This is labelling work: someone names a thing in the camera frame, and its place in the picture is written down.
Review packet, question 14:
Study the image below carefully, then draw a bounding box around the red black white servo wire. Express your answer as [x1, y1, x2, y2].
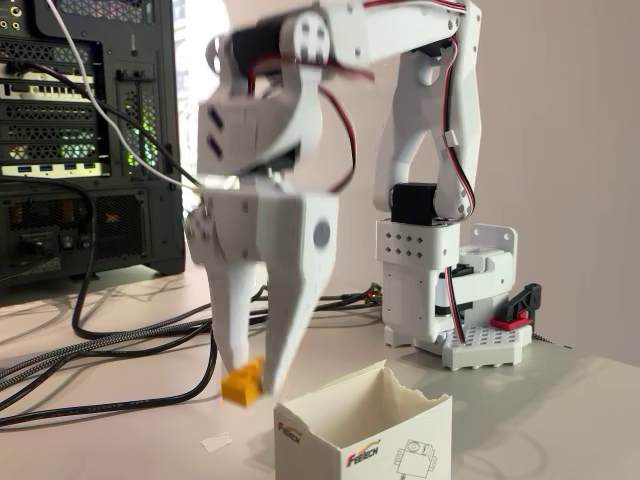
[437, 34, 476, 219]
[446, 267, 470, 345]

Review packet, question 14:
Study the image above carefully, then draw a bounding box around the small white paper scrap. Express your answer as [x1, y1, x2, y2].
[201, 432, 233, 453]

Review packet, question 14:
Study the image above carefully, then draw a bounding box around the smooth black printed cable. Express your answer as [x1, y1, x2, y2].
[0, 319, 221, 429]

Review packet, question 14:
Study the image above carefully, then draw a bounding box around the braided black grey cable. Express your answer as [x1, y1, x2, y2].
[0, 302, 374, 396]
[0, 297, 374, 381]

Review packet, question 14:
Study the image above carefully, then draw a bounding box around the thick black power cable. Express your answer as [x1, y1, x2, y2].
[0, 174, 216, 341]

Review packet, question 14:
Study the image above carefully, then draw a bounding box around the white Feetech cardboard box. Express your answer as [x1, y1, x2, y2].
[273, 358, 454, 480]

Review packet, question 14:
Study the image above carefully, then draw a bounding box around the yellow toy brick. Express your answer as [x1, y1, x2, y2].
[220, 355, 265, 405]

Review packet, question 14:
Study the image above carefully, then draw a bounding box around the bright window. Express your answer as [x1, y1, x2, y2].
[172, 0, 236, 251]

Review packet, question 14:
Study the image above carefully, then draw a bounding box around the black and red table clamp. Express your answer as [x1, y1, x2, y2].
[489, 282, 543, 329]

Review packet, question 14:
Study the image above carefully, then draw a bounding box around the black computer tower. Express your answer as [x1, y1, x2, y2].
[0, 0, 187, 296]

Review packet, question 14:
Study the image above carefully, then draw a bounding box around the white angle bracket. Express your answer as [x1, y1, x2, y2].
[468, 223, 517, 261]

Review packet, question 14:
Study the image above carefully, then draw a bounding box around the thin white cable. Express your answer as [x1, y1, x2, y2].
[46, 0, 209, 194]

